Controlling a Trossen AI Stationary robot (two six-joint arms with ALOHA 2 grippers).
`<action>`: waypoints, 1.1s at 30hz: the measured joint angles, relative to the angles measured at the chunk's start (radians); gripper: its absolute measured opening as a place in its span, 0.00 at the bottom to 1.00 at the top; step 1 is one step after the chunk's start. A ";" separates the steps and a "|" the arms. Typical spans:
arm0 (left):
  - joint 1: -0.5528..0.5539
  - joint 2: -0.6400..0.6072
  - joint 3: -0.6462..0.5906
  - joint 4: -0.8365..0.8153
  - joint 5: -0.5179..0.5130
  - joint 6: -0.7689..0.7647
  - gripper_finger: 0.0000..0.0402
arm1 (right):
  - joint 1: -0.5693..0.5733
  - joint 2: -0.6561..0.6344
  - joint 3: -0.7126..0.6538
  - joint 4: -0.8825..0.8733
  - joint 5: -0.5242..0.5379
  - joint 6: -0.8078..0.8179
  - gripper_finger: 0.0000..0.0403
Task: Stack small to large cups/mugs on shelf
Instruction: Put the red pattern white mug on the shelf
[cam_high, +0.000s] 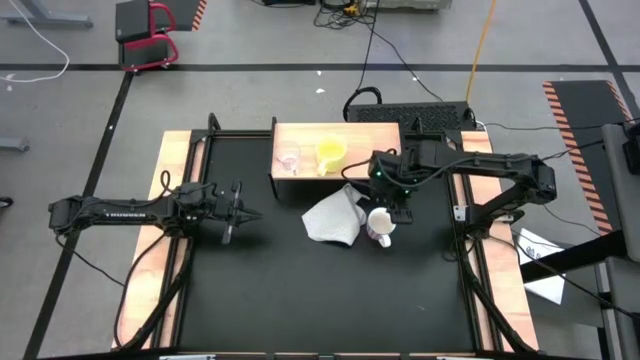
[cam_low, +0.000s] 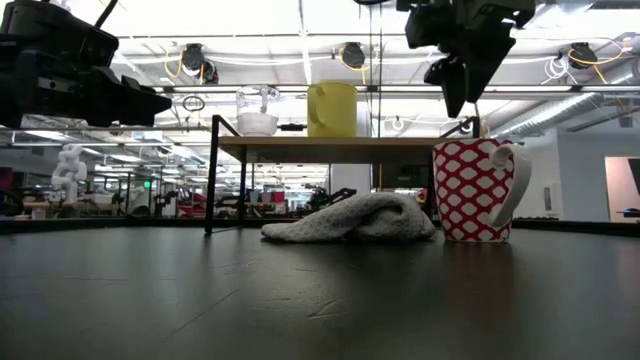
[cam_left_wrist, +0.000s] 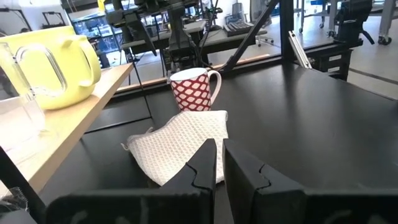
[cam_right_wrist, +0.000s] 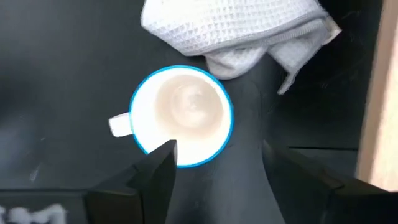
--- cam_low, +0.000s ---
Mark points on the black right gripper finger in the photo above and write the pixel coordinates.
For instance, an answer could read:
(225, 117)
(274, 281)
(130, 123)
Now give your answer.
(487, 65)
(452, 85)

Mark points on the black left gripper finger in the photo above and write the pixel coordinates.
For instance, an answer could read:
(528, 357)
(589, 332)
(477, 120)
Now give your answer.
(135, 97)
(130, 119)

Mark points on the red white patterned mug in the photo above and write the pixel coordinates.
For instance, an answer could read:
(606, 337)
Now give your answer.
(470, 190)

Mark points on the yellow mug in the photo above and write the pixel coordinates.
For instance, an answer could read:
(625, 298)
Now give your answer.
(332, 110)

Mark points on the clear glass mug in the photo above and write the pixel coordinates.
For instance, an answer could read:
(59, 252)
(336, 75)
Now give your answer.
(257, 122)

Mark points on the white humanoid figure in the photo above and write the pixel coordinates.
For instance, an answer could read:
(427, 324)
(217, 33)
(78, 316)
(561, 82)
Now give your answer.
(70, 170)

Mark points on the white waffle cloth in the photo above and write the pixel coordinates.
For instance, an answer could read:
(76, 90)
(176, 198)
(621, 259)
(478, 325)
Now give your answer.
(350, 220)

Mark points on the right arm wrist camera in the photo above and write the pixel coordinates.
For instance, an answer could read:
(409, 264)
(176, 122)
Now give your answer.
(427, 27)

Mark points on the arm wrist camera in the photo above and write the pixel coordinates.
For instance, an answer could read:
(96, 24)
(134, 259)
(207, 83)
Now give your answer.
(55, 30)
(427, 27)

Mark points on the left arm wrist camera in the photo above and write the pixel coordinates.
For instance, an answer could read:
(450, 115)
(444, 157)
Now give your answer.
(55, 30)

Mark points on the silver ventilation duct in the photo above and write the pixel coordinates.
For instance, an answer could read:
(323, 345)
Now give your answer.
(550, 117)

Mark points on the wooden shelf with black frame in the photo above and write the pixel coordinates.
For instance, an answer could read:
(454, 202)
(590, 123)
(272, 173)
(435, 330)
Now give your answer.
(330, 149)

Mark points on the white wall dispenser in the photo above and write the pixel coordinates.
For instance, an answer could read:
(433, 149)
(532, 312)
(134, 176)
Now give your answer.
(551, 197)

